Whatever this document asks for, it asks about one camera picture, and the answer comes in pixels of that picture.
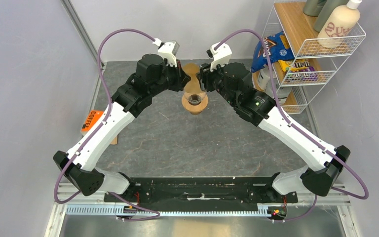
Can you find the clear glass dripper cone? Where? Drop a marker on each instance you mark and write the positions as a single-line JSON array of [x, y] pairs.
[[195, 98]]

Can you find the green pump bottle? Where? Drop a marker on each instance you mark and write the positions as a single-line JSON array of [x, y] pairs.
[[326, 11], [313, 7]]

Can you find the single brown paper filter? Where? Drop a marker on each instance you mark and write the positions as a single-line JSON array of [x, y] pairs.
[[193, 86]]

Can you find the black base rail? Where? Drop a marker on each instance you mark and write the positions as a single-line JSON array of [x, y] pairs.
[[204, 194]]

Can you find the cream pump lotion bottle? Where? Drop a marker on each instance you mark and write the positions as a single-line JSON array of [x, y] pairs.
[[339, 24]]

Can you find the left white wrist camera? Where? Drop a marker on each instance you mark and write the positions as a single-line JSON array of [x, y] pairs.
[[167, 50]]

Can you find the yellow m&m candy bag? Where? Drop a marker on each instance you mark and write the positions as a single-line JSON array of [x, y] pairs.
[[298, 70]]

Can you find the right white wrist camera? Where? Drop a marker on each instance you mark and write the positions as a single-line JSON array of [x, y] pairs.
[[220, 53]]

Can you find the aluminium frame post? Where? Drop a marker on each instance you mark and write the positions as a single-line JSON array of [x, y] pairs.
[[73, 15]]

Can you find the blue doritos chip bag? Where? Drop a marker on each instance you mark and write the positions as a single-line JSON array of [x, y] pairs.
[[277, 47]]

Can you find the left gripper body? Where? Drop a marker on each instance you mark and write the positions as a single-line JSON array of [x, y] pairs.
[[172, 76]]

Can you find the orange coffee filter box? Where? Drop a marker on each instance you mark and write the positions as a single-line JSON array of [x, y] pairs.
[[91, 119]]

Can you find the white wire shelf rack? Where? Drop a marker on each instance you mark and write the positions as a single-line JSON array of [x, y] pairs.
[[287, 16]]

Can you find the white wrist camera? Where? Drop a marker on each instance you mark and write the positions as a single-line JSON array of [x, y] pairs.
[[220, 53], [167, 50]]

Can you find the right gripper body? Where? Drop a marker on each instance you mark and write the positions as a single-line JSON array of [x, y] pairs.
[[209, 79]]

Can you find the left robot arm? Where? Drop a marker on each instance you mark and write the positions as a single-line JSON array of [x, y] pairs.
[[153, 76]]

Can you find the brown paper coffee filters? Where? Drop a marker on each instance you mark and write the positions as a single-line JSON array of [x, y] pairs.
[[114, 141]]

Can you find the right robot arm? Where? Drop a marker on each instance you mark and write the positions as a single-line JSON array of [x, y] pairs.
[[323, 161]]

